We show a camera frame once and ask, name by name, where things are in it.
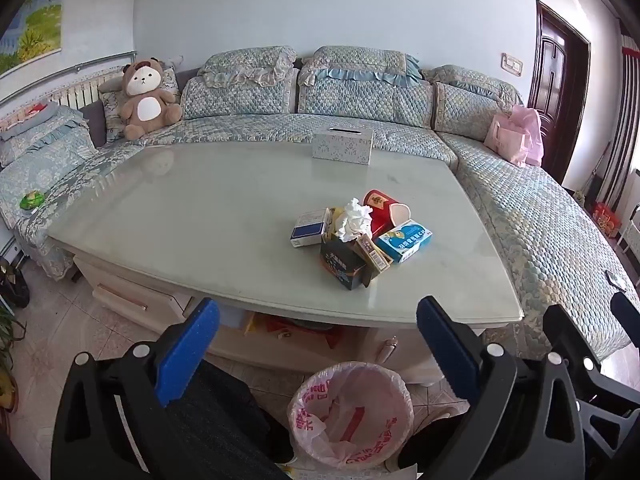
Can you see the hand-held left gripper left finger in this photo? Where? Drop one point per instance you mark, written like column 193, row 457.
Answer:
column 187, row 345

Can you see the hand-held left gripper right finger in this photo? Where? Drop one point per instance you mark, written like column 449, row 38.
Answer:
column 447, row 350

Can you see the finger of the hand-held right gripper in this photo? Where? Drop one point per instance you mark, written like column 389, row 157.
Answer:
column 570, row 332
column 627, row 310

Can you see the blue white medicine box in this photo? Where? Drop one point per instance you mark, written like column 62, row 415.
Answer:
column 405, row 242

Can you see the small brown patterned box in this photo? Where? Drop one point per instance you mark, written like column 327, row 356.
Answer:
column 375, row 255

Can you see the trash bin with pink liner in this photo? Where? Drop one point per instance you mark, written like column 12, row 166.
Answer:
column 350, row 430

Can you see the dark cardboard box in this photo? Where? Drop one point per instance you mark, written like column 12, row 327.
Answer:
column 342, row 265

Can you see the red cardboard box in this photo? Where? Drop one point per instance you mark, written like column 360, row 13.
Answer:
column 387, row 207

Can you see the white tissue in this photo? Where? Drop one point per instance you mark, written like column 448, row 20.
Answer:
column 352, row 220

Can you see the blue card box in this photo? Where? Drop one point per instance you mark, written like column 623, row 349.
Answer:
column 307, row 230

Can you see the dark rectangular device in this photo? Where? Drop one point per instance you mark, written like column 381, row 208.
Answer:
column 615, row 280

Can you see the cream table drawer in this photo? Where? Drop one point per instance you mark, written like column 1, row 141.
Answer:
column 145, row 305

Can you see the person's left leg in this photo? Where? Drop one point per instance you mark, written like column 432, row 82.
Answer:
column 225, row 420

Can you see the person's leg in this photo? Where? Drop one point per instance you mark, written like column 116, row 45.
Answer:
column 440, row 440
column 225, row 420

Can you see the person's right leg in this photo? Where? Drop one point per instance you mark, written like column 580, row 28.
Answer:
column 440, row 440

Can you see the red yellow packet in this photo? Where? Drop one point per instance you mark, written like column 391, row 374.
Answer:
column 280, row 330

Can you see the red gift box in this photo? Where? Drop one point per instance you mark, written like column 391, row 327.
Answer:
column 606, row 217

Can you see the quilted floral corner sofa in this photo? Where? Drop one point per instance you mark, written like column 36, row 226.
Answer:
column 525, row 210

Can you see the broom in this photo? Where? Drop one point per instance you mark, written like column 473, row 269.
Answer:
column 594, row 172

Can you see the potted plant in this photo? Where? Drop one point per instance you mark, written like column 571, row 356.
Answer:
column 7, row 345

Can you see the dark bag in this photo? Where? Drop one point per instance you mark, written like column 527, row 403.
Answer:
column 15, row 285

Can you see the striped curtain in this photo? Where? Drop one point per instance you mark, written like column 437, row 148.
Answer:
column 622, row 110

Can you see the pink paper gift bag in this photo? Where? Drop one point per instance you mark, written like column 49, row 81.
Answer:
column 505, row 140

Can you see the pink plastic bag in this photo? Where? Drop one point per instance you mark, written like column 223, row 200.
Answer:
column 532, row 130

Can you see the small green packet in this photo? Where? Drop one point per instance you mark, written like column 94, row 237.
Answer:
column 31, row 201

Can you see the patterned tissue box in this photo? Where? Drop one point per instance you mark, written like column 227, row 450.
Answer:
column 342, row 150

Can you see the dark wooden door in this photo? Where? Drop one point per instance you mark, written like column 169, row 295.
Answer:
column 555, row 85

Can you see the brown teddy bear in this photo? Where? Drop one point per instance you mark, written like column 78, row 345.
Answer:
column 147, row 110

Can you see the quilted sofa back cushion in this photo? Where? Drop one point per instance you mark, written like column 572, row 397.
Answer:
column 235, row 100
column 365, row 102
column 470, row 105

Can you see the blue frilled armrest cushion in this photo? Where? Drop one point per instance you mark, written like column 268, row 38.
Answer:
column 40, row 132

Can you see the white radiator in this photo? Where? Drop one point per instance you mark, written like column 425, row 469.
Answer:
column 80, row 92

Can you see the beige frilled quilted pillow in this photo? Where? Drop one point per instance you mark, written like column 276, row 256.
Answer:
column 245, row 62

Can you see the blue frilled quilted pillow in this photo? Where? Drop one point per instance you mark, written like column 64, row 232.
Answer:
column 355, row 62

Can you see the landscape wall poster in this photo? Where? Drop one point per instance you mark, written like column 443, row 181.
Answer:
column 35, row 25

